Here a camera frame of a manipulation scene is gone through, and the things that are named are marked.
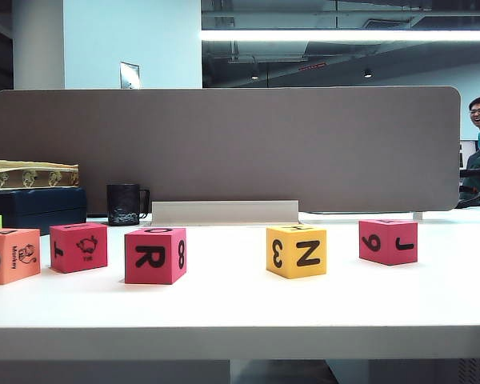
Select yellow foam block letter H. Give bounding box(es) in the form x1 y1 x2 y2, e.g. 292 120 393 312
266 224 328 280

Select red foam block letter R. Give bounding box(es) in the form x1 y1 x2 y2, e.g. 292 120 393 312
124 226 188 286

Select red foam block letter J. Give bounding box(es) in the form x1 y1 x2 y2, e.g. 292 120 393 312
358 218 418 266

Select red foam block letter T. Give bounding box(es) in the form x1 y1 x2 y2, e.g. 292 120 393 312
49 222 109 274

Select orange foam block monkey print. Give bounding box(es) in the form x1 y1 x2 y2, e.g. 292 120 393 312
0 227 42 286

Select brown desk divider panel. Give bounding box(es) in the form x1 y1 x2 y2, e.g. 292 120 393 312
0 86 462 215

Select black mug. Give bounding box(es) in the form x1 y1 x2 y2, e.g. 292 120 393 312
106 183 150 226

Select dark blue case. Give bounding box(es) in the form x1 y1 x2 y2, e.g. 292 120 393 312
0 186 88 236

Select yellow patterned box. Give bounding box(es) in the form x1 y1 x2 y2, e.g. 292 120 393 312
0 159 81 190

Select black office chair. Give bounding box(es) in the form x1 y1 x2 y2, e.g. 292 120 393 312
458 118 480 212

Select perforated grey panel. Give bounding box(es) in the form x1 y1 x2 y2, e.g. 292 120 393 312
457 357 480 384

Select small wall sign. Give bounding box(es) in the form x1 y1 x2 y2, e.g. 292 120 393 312
118 61 141 90

